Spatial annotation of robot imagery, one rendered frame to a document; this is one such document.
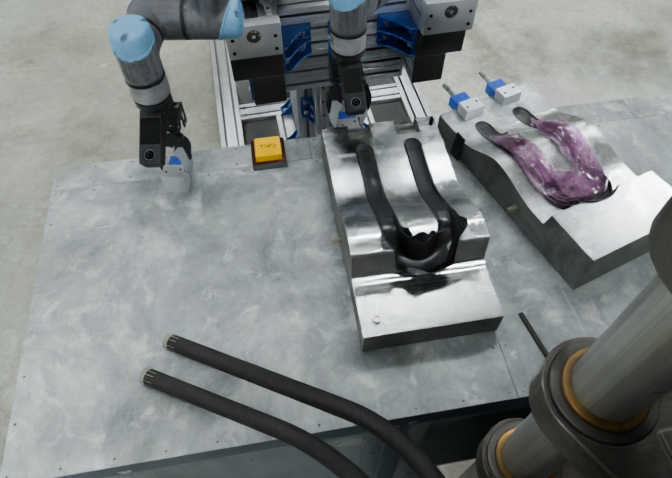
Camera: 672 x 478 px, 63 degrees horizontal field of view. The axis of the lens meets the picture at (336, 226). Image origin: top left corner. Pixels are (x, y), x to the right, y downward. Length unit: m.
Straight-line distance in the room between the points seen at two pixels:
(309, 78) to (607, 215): 0.91
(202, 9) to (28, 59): 2.28
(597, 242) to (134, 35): 0.91
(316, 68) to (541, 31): 1.85
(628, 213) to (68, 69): 2.66
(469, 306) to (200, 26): 0.72
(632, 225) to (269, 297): 0.71
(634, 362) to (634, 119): 1.19
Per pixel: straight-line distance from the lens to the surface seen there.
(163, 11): 1.14
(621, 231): 1.17
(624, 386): 0.47
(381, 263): 1.02
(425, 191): 1.16
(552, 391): 0.53
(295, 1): 1.55
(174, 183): 1.27
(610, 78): 3.09
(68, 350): 1.16
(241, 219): 1.22
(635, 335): 0.43
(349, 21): 1.14
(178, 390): 1.01
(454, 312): 1.03
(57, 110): 2.94
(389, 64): 1.70
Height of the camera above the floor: 1.76
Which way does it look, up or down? 54 degrees down
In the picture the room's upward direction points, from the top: 1 degrees counter-clockwise
